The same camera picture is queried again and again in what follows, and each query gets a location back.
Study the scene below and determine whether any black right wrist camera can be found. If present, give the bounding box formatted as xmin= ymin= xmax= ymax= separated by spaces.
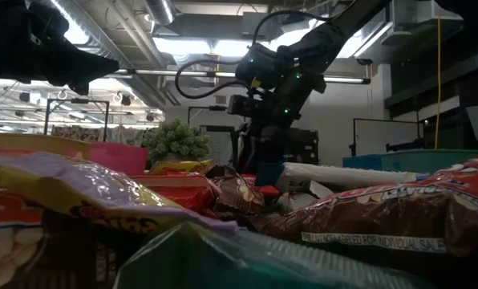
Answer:
xmin=227 ymin=94 xmax=266 ymax=119

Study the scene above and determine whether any black metal rig frame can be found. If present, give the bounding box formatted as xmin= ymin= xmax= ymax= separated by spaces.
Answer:
xmin=187 ymin=104 xmax=228 ymax=125
xmin=43 ymin=97 xmax=111 ymax=142

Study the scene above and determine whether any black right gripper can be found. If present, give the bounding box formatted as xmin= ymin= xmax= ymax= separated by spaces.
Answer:
xmin=233 ymin=66 xmax=327 ymax=174

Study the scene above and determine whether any silver round air duct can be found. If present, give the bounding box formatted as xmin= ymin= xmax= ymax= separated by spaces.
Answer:
xmin=144 ymin=0 xmax=176 ymax=26

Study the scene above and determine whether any yellow Sour Patch bag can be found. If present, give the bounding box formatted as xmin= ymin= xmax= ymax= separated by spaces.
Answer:
xmin=0 ymin=151 xmax=241 ymax=237
xmin=148 ymin=159 xmax=215 ymax=177

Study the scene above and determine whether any white Hershey's cookies bar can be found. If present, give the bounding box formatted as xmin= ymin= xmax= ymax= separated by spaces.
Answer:
xmin=257 ymin=161 xmax=429 ymax=193

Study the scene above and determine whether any red plastic bin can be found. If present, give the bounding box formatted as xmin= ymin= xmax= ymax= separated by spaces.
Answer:
xmin=87 ymin=141 xmax=150 ymax=177

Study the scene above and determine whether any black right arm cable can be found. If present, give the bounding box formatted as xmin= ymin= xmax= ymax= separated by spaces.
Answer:
xmin=173 ymin=10 xmax=332 ymax=100

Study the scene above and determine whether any blue plastic bin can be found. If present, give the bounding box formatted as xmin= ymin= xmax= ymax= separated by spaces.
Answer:
xmin=342 ymin=154 xmax=384 ymax=170

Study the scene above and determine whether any artificial green potted plant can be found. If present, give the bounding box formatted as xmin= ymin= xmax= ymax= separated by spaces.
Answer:
xmin=141 ymin=117 xmax=213 ymax=164

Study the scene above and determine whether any clear Jolly Rancher packet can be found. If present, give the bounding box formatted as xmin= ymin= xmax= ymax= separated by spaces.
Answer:
xmin=112 ymin=219 xmax=439 ymax=289

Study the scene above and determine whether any orange plastic bin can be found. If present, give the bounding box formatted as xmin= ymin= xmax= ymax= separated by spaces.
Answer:
xmin=0 ymin=131 xmax=92 ymax=161

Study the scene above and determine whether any white PayDay bar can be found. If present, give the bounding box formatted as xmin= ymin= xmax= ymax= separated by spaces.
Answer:
xmin=277 ymin=179 xmax=336 ymax=213

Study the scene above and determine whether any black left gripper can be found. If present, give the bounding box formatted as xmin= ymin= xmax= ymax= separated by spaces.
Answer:
xmin=0 ymin=0 xmax=120 ymax=96

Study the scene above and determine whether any grey-blue plastic bin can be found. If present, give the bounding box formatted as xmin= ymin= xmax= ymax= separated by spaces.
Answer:
xmin=380 ymin=149 xmax=478 ymax=174

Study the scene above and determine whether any red KitKat bar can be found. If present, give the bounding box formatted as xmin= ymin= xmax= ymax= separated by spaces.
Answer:
xmin=241 ymin=173 xmax=283 ymax=201
xmin=131 ymin=171 xmax=221 ymax=214

